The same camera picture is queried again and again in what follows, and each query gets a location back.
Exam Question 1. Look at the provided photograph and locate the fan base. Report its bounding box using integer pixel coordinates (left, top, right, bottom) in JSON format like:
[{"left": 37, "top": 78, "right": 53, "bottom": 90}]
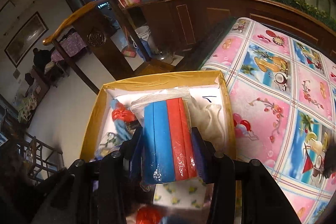
[{"left": 155, "top": 49, "right": 171, "bottom": 63}]

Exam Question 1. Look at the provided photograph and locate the bag of blue red sponges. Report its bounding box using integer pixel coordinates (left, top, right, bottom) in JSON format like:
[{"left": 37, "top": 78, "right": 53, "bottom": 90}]
[{"left": 130, "top": 88, "right": 204, "bottom": 191}]

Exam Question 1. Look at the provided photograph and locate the framed picture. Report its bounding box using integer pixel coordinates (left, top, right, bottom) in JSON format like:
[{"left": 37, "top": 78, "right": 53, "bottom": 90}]
[{"left": 4, "top": 11, "right": 49, "bottom": 68}]

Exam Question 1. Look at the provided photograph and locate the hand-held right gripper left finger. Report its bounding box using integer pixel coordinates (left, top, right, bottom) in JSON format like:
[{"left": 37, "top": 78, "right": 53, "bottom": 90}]
[{"left": 31, "top": 126, "right": 143, "bottom": 224}]

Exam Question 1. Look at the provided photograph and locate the yellow-taped cardboard box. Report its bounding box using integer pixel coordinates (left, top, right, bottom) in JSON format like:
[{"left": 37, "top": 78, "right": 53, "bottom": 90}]
[{"left": 80, "top": 70, "right": 237, "bottom": 224}]

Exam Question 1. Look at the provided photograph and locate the blue knit cloth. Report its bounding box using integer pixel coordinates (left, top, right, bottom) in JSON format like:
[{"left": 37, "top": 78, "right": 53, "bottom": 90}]
[{"left": 110, "top": 98, "right": 135, "bottom": 142}]

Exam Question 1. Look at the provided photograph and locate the pink dustpan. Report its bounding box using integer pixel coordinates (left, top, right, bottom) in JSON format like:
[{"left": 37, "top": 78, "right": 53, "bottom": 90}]
[{"left": 121, "top": 27, "right": 137, "bottom": 58}]

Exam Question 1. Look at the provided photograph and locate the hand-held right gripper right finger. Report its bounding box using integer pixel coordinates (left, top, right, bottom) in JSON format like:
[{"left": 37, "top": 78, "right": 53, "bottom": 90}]
[{"left": 192, "top": 127, "right": 302, "bottom": 224}]

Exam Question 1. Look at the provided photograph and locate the white tissue pack yellow print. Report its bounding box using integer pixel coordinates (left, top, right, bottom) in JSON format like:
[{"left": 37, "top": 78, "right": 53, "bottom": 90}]
[{"left": 154, "top": 178, "right": 210, "bottom": 210}]

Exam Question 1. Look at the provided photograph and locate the dark wooden chair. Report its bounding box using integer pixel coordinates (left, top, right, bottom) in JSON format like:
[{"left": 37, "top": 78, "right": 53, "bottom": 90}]
[{"left": 16, "top": 132, "right": 63, "bottom": 182}]

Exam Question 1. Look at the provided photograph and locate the wooden cabinet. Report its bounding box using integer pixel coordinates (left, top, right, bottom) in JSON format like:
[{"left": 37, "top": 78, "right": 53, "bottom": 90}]
[{"left": 115, "top": 0, "right": 336, "bottom": 56}]

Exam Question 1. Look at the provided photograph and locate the floral printed cloth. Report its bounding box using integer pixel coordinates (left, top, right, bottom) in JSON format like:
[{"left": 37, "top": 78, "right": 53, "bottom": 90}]
[{"left": 98, "top": 132, "right": 124, "bottom": 159}]

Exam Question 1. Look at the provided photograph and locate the orange small packet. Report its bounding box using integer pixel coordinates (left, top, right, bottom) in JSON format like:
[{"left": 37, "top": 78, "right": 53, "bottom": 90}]
[{"left": 135, "top": 206, "right": 163, "bottom": 224}]

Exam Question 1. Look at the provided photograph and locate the purple floral cloth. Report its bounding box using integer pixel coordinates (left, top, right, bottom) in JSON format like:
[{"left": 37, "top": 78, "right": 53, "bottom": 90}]
[{"left": 51, "top": 31, "right": 88, "bottom": 62}]

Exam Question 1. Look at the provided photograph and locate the white packet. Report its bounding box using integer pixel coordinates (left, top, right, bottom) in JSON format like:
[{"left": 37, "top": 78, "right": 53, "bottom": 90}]
[{"left": 188, "top": 102, "right": 229, "bottom": 151}]

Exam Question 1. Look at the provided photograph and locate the orange mesh scrubber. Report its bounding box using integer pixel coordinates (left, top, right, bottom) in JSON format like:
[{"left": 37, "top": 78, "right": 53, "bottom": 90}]
[{"left": 112, "top": 108, "right": 137, "bottom": 123}]

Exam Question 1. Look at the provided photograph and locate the white bucket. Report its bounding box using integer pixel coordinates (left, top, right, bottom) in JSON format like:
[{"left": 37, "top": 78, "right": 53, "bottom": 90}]
[{"left": 133, "top": 26, "right": 153, "bottom": 56}]

